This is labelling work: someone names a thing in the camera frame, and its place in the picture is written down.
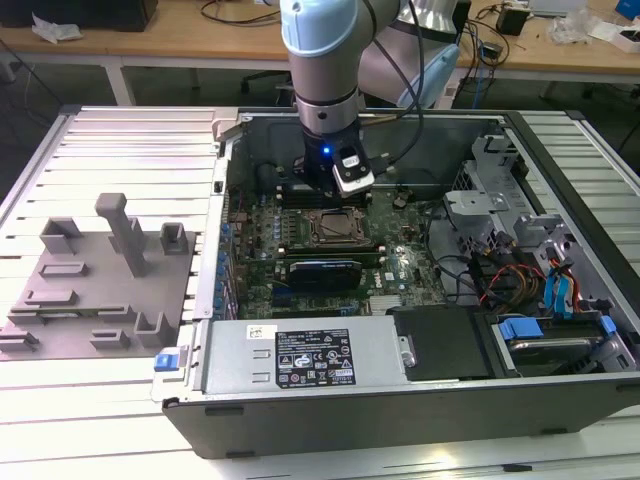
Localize silver CPU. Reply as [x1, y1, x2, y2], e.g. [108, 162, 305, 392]
[322, 216, 360, 241]

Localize CPU socket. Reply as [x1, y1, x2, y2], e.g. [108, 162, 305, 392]
[305, 205, 372, 250]

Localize green RAM stick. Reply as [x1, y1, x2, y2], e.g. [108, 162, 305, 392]
[284, 248, 384, 265]

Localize black graphics card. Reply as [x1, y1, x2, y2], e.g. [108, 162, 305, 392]
[287, 258, 364, 292]

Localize silver chipset heatsink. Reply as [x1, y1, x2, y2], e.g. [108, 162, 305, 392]
[369, 294, 404, 315]

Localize metal disk bay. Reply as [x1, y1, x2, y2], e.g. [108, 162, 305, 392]
[514, 213, 581, 281]
[442, 132, 531, 261]

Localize green motherboard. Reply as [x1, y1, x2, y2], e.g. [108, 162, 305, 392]
[227, 187, 449, 319]

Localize wooden desk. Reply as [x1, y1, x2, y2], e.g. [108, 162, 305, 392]
[0, 12, 640, 109]

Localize black computer tower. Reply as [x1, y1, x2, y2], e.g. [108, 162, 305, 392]
[452, 0, 474, 39]

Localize grey power supply unit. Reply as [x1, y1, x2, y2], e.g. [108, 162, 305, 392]
[202, 319, 401, 396]

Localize black plastic shroud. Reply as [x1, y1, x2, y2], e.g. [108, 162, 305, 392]
[389, 307, 496, 381]

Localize small black adapter box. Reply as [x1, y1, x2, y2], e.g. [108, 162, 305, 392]
[495, 4, 532, 37]

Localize grey parts rack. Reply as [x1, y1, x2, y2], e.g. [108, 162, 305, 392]
[0, 192, 196, 360]

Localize blue disk carrier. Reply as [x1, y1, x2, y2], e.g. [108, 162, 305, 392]
[494, 314, 619, 374]

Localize black equipment case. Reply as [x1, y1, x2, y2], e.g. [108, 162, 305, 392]
[0, 0, 160, 32]

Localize clear plastic bags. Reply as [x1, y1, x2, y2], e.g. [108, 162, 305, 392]
[547, 8, 621, 47]

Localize crumpled white plastic bag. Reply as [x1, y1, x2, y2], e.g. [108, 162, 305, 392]
[30, 12, 84, 44]

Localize hard disk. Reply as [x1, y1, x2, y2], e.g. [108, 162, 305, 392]
[509, 337, 601, 376]

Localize small white box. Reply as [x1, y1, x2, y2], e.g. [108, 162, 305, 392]
[615, 27, 640, 54]

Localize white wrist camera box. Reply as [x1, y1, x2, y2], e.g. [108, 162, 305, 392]
[331, 144, 377, 196]

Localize coloured power wire bundle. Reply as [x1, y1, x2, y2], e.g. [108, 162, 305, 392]
[477, 262, 546, 306]

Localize blue flat wire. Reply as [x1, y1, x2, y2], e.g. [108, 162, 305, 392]
[543, 267, 560, 321]
[559, 269, 577, 321]

